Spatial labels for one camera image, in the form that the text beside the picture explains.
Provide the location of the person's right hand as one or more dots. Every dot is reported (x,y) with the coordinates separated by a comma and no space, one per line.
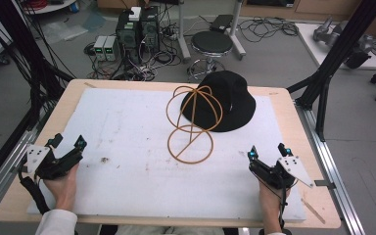
(269,202)

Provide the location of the grey metal stand leg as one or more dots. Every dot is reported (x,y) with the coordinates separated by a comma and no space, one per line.
(182,32)
(236,29)

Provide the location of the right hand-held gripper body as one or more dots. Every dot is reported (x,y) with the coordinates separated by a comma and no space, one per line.
(274,173)

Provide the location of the black computer tower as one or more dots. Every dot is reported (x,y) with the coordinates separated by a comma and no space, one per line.
(150,29)
(127,36)

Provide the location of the aluminium rail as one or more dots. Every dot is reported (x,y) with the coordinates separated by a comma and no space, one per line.
(333,169)
(3,173)

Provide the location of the white box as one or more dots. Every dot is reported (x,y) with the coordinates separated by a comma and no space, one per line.
(135,13)

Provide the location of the black round stool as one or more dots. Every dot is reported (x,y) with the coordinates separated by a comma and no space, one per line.
(211,45)

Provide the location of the grey power supply unit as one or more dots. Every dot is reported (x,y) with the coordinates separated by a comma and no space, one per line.
(99,47)
(111,47)

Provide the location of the black flat box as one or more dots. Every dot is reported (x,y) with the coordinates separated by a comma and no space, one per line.
(221,23)

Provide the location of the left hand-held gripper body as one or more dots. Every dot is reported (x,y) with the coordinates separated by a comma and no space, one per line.
(57,164)

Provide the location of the person's left hand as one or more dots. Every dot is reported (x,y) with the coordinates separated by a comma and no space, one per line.
(62,191)

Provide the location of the black metal frame post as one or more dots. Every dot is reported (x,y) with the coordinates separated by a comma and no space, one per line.
(333,62)
(29,49)

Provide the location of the black bucket hat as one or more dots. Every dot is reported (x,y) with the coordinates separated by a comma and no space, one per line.
(226,98)

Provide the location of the white foam mat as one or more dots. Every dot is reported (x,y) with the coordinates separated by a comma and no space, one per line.
(137,147)

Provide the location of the white board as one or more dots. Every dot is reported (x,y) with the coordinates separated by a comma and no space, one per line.
(310,42)

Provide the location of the wooden table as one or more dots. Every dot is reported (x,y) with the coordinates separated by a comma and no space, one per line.
(306,130)

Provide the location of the white round table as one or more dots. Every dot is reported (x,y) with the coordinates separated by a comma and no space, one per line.
(49,6)

